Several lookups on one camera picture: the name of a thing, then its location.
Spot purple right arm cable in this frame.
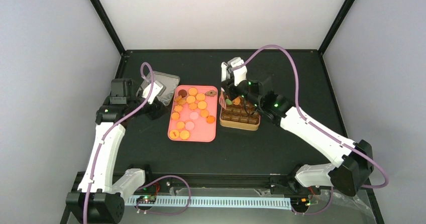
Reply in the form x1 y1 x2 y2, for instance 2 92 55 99
243 45 389 216

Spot chocolate chip round cookie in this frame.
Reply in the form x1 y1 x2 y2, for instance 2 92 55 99
206 116 216 124

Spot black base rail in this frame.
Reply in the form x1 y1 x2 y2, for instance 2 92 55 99
74 172 322 196

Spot green sandwich cookie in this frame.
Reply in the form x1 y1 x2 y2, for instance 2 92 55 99
225 99 233 105

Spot white slotted cable duct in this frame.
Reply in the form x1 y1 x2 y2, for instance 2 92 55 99
139 196 292 210

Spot dark chocolate round cookie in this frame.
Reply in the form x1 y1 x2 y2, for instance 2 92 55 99
178 89 188 98

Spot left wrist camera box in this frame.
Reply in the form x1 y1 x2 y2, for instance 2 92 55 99
142 80 166 104

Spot pink plastic tray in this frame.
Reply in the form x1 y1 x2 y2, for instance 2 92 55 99
167 85 219 142

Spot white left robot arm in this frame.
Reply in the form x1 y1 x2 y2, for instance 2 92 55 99
66 78 165 223

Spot yellow biscuit red cross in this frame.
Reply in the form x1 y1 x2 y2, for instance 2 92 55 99
168 129 180 140

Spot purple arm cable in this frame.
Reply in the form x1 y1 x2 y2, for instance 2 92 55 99
243 45 389 216
82 61 192 224

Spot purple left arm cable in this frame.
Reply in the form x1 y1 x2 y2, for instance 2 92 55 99
82 61 192 224

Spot silver metal tin lid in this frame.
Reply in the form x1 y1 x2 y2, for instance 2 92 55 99
136 71 180 106

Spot gold cookie tin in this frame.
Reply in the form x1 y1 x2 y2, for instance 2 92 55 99
220 96 261 131

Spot metal tongs white handles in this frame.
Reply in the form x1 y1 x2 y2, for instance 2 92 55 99
219 62 229 109

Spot pink sandwich cookie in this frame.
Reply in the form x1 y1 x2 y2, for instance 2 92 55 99
189 111 199 120
185 121 195 131

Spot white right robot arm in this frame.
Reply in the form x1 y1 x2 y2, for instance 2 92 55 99
221 77 374 196

